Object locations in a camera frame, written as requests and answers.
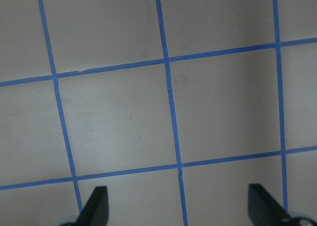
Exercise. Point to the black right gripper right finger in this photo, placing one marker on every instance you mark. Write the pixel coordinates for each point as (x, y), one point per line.
(263, 209)

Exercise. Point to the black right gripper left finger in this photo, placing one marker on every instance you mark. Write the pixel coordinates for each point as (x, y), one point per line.
(96, 210)

